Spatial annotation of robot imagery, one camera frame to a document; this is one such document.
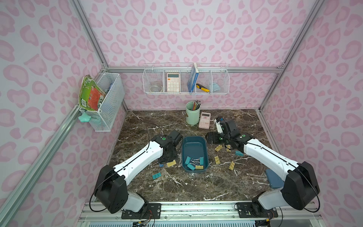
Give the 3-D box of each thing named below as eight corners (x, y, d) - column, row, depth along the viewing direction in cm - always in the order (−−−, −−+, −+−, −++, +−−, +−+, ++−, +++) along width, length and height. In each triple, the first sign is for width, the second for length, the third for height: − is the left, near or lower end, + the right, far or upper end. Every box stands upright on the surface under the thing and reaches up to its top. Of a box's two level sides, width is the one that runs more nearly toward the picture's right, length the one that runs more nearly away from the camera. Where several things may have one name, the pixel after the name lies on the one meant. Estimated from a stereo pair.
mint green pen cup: (186, 124, 113) (185, 111, 101) (186, 115, 119) (186, 101, 108) (199, 124, 113) (200, 111, 101) (198, 114, 119) (199, 101, 108)
